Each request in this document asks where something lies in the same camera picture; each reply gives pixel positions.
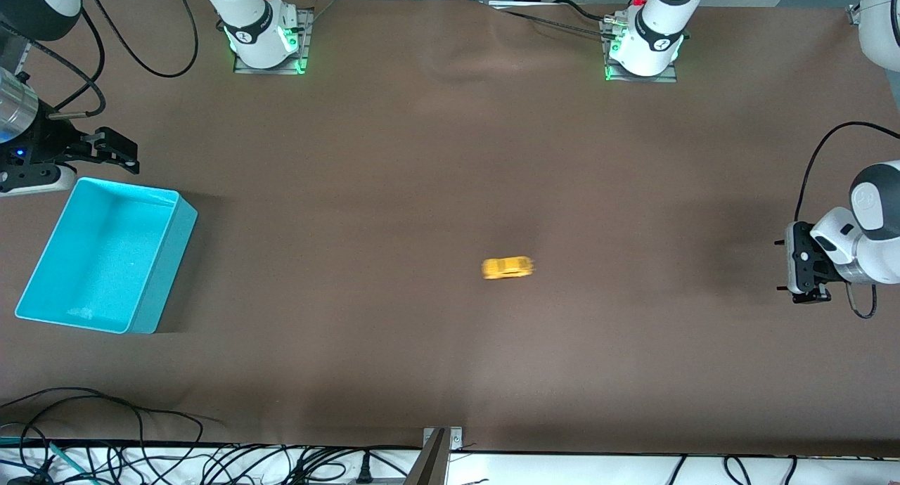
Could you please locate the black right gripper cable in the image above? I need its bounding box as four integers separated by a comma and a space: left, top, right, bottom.
0, 18, 107, 118

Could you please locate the teal plastic storage bin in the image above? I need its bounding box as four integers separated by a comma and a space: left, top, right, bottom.
15, 177, 198, 335

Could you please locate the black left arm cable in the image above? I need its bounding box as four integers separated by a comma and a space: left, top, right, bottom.
795, 122, 900, 320

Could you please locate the yellow beetle toy car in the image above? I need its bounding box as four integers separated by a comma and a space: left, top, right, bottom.
481, 256, 536, 280

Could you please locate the grey left arm base plate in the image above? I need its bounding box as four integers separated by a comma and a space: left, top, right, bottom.
603, 18, 680, 84

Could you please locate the black base cable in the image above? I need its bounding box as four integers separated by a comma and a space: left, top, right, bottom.
554, 0, 619, 23

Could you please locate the black cable tangle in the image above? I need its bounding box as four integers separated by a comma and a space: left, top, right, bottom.
0, 418, 423, 485

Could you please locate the grey metal camera mount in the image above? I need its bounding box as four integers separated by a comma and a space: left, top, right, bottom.
404, 427, 465, 485

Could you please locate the black right arm loop cable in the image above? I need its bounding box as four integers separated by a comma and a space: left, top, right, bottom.
83, 0, 200, 79

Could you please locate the grey thin cable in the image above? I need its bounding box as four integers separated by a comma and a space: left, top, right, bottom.
492, 6, 619, 39

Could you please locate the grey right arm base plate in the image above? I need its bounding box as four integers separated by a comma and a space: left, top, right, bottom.
233, 7, 311, 75

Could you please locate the brown table cover sheet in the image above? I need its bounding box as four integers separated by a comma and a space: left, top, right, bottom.
0, 0, 900, 458

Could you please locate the teal cable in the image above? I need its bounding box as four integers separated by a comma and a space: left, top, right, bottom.
0, 436, 99, 485

